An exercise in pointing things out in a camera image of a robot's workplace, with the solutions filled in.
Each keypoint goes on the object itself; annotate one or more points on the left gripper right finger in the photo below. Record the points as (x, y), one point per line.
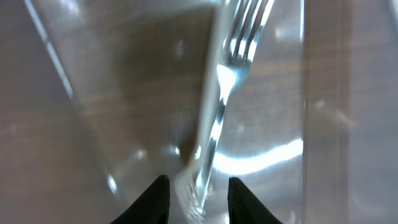
(244, 207)

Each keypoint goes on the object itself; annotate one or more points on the left clear plastic container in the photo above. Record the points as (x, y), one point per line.
(135, 71)

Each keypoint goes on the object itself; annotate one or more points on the right clear plastic container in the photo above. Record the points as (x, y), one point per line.
(350, 134)

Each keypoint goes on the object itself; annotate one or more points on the white plastic fork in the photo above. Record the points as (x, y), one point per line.
(189, 192)

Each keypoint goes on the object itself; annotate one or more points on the clear plastic container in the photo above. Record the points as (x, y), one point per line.
(350, 134)
(135, 71)

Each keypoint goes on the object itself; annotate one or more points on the silver metal fork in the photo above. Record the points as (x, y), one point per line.
(244, 24)

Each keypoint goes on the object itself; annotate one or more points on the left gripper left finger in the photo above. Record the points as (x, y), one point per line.
(151, 207)

